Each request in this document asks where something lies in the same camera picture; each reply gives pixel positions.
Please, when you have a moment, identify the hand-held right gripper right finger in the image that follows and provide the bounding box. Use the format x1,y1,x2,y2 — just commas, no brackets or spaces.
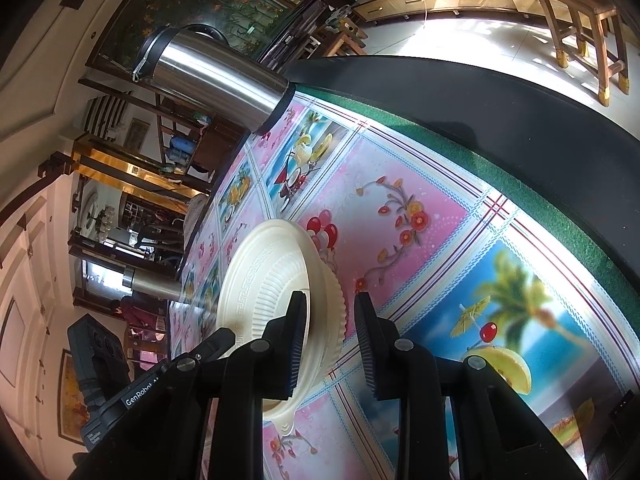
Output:
355,293,586,480

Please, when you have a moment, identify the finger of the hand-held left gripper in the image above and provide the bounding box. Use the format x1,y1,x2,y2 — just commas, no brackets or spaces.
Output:
192,327,236,361

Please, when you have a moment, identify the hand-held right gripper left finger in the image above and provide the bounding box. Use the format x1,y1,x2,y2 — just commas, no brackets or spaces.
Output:
115,292,308,480

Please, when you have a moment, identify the steel thermos flask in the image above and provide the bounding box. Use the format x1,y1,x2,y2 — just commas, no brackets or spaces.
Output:
122,267,184,304

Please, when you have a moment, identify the printed fruit and flower tablecloth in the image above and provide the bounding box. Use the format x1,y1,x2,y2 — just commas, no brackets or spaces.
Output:
167,87,640,480

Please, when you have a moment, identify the white woven chair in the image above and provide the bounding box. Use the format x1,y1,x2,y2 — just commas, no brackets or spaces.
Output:
186,195,209,247

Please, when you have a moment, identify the gold framed cabinet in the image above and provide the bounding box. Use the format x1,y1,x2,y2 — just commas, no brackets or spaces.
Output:
72,135,211,196

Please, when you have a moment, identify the blue water jug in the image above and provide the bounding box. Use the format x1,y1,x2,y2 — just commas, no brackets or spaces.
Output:
169,135,194,161

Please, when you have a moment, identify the steel kettle with black base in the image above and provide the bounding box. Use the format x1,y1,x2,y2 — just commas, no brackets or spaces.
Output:
132,24,297,134

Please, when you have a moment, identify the dark table with green edge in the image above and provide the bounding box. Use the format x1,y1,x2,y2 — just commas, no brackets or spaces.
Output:
280,56,640,311

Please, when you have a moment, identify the small wooden stool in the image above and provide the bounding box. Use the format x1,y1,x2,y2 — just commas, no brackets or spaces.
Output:
325,17,368,57

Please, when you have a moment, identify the tall wooden stool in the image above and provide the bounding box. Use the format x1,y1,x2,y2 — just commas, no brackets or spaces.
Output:
532,0,632,107

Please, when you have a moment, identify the framed wall picture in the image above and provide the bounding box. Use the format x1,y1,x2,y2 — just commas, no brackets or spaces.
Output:
56,349,96,445

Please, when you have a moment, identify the large floral wall painting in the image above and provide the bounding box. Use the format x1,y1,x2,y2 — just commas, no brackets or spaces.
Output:
97,0,301,63

